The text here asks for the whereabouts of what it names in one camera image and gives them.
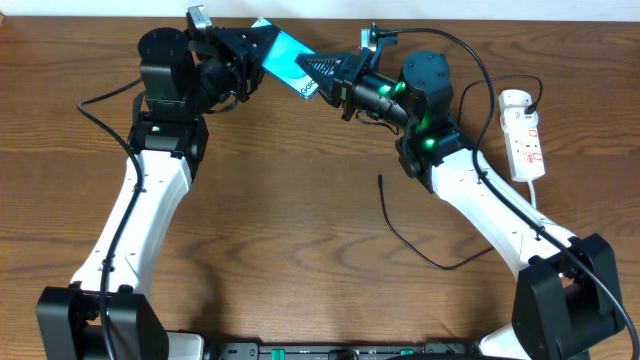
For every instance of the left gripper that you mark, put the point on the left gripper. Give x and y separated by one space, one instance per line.
238 59

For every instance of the blue Galaxy smartphone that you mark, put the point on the blue Galaxy smartphone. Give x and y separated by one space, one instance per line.
280 63

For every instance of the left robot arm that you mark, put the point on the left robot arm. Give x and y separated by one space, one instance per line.
105 311

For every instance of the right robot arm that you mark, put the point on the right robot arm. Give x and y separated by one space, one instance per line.
568 296

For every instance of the white power strip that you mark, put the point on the white power strip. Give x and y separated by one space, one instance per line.
521 136

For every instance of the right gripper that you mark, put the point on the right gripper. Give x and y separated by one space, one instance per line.
341 89

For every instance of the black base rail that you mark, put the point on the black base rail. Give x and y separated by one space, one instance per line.
255 351

